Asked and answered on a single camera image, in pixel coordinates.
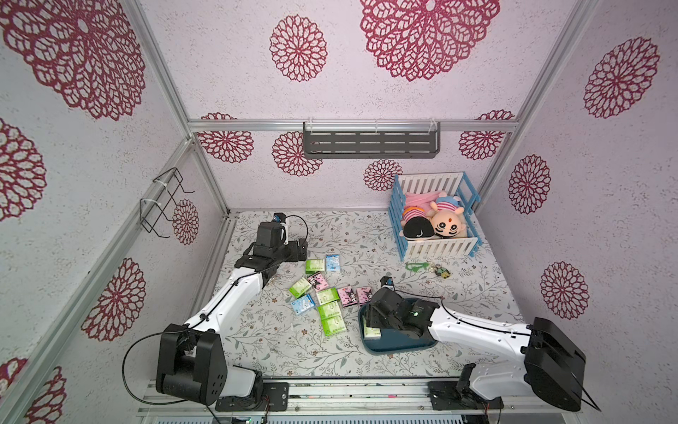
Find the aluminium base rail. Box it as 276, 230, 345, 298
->
135, 377, 586, 423

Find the blue tissue pack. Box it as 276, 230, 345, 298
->
325, 254, 341, 272
291, 293, 316, 316

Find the black wire wall rack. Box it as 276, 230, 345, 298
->
138, 167, 195, 240

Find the dark teal storage box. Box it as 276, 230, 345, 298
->
358, 305, 438, 355

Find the black-haired plush doll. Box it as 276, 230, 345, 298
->
401, 195, 467, 240

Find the green tissue pack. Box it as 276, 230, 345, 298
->
321, 316, 347, 337
289, 277, 312, 299
363, 324, 381, 340
318, 300, 342, 321
316, 287, 340, 306
305, 259, 326, 275

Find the grey wall shelf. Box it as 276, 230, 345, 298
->
302, 121, 441, 160

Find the green tissue pack bottom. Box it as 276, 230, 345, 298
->
321, 316, 347, 337

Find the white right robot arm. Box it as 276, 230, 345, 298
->
358, 287, 595, 412

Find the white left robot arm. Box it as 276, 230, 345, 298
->
155, 213, 308, 406

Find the blue tissue pack left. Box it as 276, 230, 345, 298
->
291, 293, 316, 316

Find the blue white toy crib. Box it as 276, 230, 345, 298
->
388, 172, 482, 261

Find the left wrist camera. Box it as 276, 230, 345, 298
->
273, 212, 287, 224

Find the green carabiner keychain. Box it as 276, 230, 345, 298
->
405, 263, 429, 272

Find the green tissue pack top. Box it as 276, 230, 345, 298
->
305, 259, 326, 275

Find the pink plush doll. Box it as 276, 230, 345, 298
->
404, 191, 447, 217

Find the small figurine keychain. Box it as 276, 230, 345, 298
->
433, 265, 450, 279

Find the blue tissue pack top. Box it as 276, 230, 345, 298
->
325, 254, 341, 272

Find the pink kuromi pack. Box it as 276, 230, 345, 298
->
356, 287, 373, 306
337, 286, 358, 307
307, 272, 330, 293

